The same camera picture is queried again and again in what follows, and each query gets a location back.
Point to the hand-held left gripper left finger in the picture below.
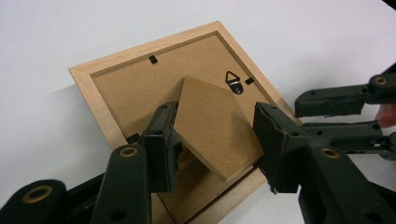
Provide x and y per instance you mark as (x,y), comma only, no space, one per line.
(130,180)

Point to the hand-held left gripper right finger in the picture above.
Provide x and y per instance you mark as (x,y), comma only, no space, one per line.
(323,183)

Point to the wooden picture frame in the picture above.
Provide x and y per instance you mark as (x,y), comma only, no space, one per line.
(134,87)

